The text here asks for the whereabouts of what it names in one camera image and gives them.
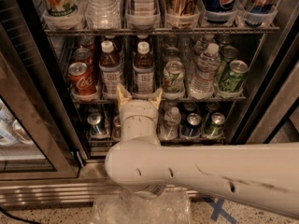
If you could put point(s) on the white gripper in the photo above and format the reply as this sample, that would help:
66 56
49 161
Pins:
138 107

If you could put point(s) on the tea bottle with white cap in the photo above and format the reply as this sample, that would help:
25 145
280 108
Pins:
143 66

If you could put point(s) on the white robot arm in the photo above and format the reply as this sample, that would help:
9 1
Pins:
260 175

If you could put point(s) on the gold can bottom shelf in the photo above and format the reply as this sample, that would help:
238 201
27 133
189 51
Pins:
116 132

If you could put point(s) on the left tea bottle white cap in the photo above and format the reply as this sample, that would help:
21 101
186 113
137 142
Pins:
110 68

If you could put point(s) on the small water bottle bottom shelf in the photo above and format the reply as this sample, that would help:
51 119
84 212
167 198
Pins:
169 126

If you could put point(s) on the dark blue can bottom shelf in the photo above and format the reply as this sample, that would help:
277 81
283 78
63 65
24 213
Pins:
191 125

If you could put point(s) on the clear water bottle middle shelf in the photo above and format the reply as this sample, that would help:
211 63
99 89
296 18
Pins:
206 65

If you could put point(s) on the green can bottom shelf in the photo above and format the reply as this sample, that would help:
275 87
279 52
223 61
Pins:
214 125

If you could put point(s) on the large clear water bottle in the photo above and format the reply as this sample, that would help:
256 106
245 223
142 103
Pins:
103 14

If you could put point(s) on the steel fridge door left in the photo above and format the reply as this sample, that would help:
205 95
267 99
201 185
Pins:
47 155

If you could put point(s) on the large blue pepsi bottle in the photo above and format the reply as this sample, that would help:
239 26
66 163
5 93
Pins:
217 10

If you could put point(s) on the steel fridge base grille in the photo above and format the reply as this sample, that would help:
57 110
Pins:
91 182

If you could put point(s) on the front white-green soda can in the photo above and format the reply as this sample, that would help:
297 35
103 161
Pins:
173 77

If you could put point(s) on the blue can bottom left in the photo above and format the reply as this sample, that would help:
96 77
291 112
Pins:
97 124

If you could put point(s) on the front red cola can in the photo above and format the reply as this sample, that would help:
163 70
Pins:
81 78

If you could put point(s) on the red cola can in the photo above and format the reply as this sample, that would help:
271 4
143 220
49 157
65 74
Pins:
84 55
88 42
81 78

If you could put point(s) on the rear red cola can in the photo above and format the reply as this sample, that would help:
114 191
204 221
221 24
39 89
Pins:
88 42

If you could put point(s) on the front green soda can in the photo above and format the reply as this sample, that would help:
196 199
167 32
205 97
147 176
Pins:
233 76

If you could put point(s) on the green soda can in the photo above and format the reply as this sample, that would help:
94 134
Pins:
228 54
233 76

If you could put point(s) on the clear plastic wrap bundle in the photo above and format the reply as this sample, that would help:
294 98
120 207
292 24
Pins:
173 206

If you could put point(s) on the middle wire shelf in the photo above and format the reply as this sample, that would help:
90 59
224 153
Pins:
239 98

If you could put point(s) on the wire shelf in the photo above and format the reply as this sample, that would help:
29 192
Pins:
239 98
167 31

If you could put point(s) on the upper wire shelf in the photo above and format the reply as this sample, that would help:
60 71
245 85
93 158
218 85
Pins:
167 31

